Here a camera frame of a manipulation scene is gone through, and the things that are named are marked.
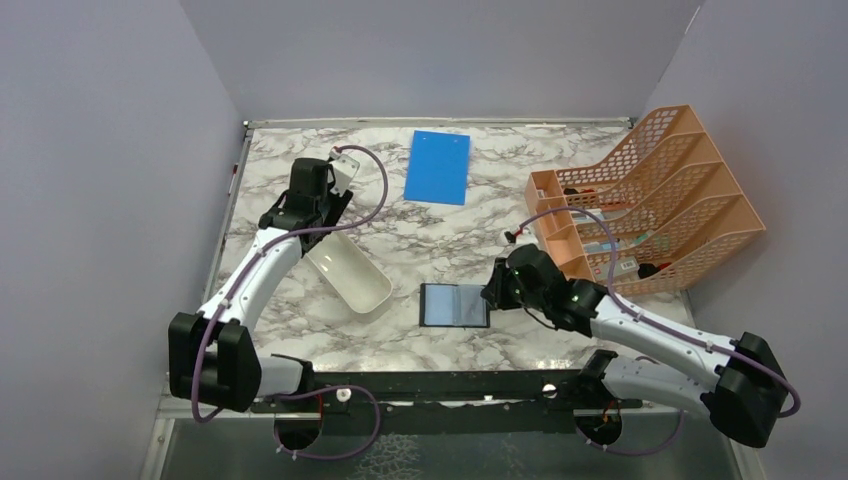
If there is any peach plastic file organizer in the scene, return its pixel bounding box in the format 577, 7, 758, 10
512, 105, 766, 297

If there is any black leather card holder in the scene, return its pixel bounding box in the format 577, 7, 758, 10
419, 283, 490, 328

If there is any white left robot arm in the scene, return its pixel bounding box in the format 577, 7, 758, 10
168, 155, 359, 423

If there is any blue flat board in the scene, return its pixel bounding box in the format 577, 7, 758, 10
403, 130, 471, 206

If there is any white oblong plastic tray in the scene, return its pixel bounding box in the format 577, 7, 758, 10
305, 232, 393, 315

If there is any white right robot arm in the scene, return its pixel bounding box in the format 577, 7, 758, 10
481, 245, 792, 448

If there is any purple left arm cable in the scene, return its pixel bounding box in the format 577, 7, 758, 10
190, 144, 391, 463

